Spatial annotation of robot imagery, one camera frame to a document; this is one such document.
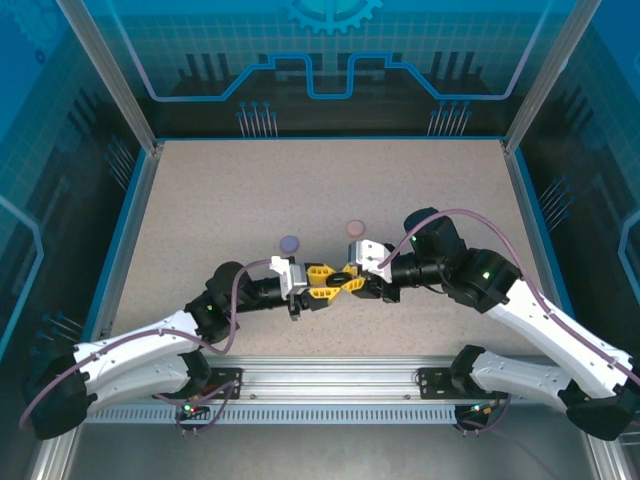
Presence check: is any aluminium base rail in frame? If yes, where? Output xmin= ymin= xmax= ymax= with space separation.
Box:
xmin=204 ymin=353 xmax=566 ymax=405

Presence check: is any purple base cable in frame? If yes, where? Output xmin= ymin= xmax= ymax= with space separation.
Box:
xmin=453 ymin=394 xmax=512 ymax=437
xmin=152 ymin=377 xmax=242 ymax=437

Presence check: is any slotted grey cable duct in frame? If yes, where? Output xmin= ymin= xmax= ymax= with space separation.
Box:
xmin=84 ymin=403 xmax=464 ymax=426

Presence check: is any aluminium table side rail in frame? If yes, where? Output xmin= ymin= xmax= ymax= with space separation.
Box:
xmin=502 ymin=139 xmax=576 ymax=361
xmin=27 ymin=142 xmax=166 ymax=480

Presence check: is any aluminium frame post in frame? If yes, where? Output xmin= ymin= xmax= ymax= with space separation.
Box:
xmin=55 ymin=0 xmax=167 ymax=156
xmin=502 ymin=0 xmax=591 ymax=156

